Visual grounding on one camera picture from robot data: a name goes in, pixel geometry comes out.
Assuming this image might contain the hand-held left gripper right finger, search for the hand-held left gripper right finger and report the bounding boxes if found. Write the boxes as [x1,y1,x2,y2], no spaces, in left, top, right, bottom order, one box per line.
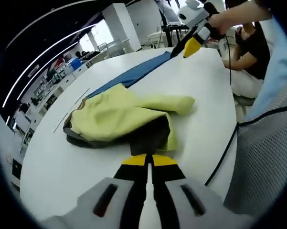
[150,154,256,229]

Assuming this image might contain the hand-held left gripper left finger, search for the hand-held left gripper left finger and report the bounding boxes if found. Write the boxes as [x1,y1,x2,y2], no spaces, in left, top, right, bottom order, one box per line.
[42,154,150,229]

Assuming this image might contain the yellow blue grey garment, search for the yellow blue grey garment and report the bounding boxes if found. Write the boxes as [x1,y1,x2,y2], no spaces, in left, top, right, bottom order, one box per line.
[63,51,196,157]

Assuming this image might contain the person's right hand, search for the person's right hand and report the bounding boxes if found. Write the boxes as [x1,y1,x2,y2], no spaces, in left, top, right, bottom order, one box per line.
[208,10,231,36]

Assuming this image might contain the grey stool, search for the grey stool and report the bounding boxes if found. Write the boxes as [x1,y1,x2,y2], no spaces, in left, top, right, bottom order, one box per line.
[233,94,256,107]

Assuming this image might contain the person's grey mesh clothing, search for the person's grey mesh clothing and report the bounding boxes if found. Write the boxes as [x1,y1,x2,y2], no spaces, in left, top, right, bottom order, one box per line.
[223,102,287,215]

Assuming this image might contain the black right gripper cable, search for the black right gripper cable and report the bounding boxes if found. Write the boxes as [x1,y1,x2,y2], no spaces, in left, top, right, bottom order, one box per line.
[223,33,233,86]

